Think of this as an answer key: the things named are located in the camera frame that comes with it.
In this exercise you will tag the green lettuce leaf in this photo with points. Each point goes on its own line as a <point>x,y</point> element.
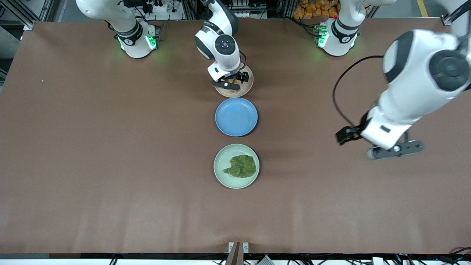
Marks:
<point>243,166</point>

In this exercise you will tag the pale green round plate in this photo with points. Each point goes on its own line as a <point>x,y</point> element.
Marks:
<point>220,162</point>

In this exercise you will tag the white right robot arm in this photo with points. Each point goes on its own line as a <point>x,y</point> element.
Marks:
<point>220,44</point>

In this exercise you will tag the beige round plate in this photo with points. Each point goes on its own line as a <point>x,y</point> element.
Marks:
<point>245,90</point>

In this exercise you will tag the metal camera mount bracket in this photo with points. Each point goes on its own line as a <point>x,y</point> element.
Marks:
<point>237,254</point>

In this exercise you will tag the blue round plate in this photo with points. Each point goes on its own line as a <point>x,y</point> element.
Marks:
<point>236,117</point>

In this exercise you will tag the bag of orange fruits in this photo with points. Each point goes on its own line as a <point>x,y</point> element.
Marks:
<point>314,9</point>

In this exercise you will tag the white power strip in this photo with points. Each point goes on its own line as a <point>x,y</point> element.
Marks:
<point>162,9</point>

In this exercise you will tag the yellow lemon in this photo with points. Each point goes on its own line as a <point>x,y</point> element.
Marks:
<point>232,80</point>

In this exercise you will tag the aluminium frame profile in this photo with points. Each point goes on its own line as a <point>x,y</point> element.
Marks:
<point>29,16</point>
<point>447,19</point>

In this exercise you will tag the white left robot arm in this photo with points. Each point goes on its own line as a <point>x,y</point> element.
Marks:
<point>415,73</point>

